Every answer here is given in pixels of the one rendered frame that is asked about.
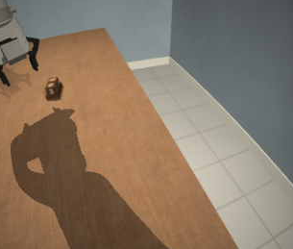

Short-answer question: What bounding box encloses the brown wooden tray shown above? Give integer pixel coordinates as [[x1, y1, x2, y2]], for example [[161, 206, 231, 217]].
[[45, 82, 62, 100]]

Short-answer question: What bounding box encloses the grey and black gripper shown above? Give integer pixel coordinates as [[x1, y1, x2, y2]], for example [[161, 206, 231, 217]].
[[0, 17, 39, 87]]

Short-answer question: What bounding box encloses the brown calendar cube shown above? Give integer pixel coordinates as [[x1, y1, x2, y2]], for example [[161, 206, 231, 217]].
[[45, 82, 58, 95], [47, 77, 60, 89]]

